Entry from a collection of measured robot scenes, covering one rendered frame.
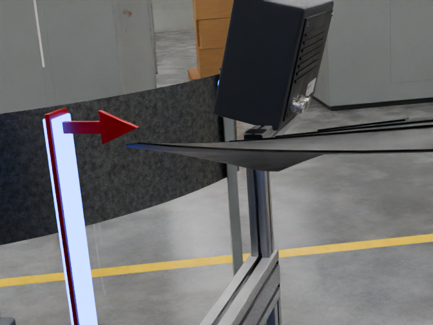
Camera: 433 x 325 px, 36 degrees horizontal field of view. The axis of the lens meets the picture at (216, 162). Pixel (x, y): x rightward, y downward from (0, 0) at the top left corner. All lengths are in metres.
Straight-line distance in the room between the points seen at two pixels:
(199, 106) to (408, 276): 1.22
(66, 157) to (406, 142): 0.25
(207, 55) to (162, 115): 6.18
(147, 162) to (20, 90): 4.29
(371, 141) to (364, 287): 2.56
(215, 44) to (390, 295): 5.97
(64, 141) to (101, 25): 5.84
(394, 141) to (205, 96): 2.09
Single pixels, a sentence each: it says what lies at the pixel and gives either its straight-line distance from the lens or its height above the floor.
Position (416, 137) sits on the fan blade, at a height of 1.18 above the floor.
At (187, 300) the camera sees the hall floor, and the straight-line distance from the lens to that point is 2.86.
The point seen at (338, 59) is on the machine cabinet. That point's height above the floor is 0.50.
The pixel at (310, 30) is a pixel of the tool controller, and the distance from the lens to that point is 1.06.
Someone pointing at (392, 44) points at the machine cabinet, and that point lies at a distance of 6.67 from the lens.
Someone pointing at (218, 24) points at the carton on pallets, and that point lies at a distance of 8.41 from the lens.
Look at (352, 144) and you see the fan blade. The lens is 0.35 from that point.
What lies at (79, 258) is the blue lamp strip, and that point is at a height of 1.08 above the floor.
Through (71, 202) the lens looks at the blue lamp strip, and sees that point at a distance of 0.50.
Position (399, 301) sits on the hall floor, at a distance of 2.81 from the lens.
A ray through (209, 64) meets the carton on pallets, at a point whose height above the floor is 0.31.
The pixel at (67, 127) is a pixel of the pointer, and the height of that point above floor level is 1.18.
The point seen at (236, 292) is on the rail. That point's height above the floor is 0.85.
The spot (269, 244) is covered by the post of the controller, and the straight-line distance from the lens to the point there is 1.03.
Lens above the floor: 1.27
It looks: 15 degrees down
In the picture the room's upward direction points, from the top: 4 degrees counter-clockwise
